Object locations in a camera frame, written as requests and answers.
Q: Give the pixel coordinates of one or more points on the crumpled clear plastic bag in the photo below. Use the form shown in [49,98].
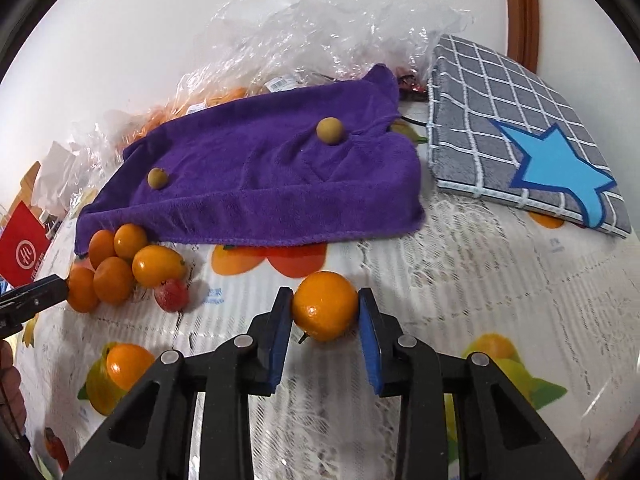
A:
[325,25]

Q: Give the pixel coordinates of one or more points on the grey checked cushion blue star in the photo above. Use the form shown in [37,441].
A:
[475,110]

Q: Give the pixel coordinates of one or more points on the large brown longan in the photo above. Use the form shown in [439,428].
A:
[329,131]

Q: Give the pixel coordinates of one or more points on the white plastic bag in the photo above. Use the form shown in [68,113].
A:
[55,175]

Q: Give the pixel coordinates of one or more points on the brown wooden door frame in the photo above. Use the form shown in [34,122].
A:
[522,15]

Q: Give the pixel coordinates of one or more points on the clear plastic bag of oranges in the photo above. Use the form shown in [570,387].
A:
[150,120]

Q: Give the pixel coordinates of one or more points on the small brown longan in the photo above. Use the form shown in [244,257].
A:
[157,179]

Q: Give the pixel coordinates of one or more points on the red strawberry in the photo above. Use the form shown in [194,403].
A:
[171,296]

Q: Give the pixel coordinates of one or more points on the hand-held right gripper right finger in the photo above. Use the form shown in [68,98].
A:
[369,345]

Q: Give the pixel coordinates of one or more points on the red paper bag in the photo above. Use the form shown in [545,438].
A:
[22,245]

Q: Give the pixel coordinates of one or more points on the person's left hand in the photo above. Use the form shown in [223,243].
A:
[10,395]

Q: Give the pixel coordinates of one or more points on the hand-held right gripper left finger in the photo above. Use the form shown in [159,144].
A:
[280,340]

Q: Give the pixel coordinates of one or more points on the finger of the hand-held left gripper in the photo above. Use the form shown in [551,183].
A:
[40,294]

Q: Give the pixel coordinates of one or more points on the purple towel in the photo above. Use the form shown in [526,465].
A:
[250,185]

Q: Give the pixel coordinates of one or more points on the wooden chair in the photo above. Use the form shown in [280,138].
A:
[29,177]

